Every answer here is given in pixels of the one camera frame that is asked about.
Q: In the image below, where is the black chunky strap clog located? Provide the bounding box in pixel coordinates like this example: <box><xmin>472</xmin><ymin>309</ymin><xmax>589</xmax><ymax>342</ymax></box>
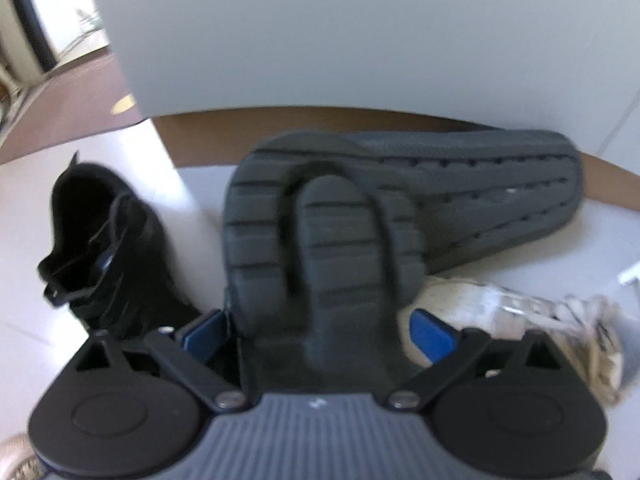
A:
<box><xmin>220</xmin><ymin>130</ymin><xmax>436</xmax><ymax>401</ymax></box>

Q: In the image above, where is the plain white sneaker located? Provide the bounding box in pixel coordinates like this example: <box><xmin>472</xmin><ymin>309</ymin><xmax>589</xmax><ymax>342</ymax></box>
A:
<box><xmin>400</xmin><ymin>275</ymin><xmax>626</xmax><ymax>406</ymax></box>

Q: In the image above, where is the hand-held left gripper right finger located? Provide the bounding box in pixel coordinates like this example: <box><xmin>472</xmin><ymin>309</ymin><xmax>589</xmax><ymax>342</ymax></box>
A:
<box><xmin>387</xmin><ymin>308</ymin><xmax>576</xmax><ymax>412</ymax></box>

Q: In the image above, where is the brown doormat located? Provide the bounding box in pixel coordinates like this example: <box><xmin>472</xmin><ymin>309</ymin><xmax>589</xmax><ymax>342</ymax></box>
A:
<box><xmin>0</xmin><ymin>50</ymin><xmax>151</xmax><ymax>166</ymax></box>

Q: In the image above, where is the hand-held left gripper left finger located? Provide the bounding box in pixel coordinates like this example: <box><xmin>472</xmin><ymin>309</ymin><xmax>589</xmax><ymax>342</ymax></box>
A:
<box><xmin>75</xmin><ymin>309</ymin><xmax>250</xmax><ymax>413</ymax></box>

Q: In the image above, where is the black lace-up sneaker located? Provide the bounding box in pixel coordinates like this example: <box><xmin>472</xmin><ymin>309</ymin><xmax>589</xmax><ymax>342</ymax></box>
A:
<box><xmin>37</xmin><ymin>152</ymin><xmax>211</xmax><ymax>333</ymax></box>

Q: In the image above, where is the white cabinet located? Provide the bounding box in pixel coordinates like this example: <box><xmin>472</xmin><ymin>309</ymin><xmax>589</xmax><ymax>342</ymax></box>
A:
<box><xmin>82</xmin><ymin>0</ymin><xmax>640</xmax><ymax>176</ymax></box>

